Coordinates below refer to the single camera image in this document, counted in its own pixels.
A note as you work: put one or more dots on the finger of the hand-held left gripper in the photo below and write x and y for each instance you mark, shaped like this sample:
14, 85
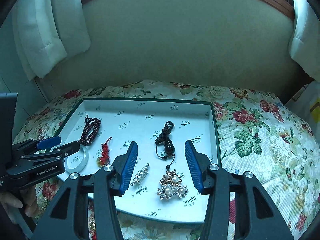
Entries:
67, 150
50, 142

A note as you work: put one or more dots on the white jade bangle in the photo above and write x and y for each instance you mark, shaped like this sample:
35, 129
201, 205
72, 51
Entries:
85, 160

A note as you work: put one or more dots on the person's left hand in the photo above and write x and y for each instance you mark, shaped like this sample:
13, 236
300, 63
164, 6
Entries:
31, 202

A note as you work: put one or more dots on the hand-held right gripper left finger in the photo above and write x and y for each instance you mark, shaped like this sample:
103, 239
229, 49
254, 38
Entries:
130, 165

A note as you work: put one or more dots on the pearl flower brooch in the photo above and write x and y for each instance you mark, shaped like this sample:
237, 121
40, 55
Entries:
172, 183

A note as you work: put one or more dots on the pale curtain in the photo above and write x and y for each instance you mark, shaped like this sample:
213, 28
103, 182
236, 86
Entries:
303, 35
50, 17

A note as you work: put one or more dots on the rhinestone brooch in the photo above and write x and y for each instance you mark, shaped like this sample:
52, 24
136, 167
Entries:
141, 173

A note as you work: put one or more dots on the white pillow with yellow print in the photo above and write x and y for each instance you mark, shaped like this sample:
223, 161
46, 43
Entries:
307, 105

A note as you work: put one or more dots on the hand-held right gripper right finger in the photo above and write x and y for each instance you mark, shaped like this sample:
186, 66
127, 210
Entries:
193, 165

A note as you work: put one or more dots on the floral table cloth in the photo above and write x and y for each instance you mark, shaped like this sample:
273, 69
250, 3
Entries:
262, 142

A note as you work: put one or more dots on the red knot charm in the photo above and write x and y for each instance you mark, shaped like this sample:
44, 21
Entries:
105, 152

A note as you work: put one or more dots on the shallow white green-edged box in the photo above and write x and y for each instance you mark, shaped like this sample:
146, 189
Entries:
140, 130

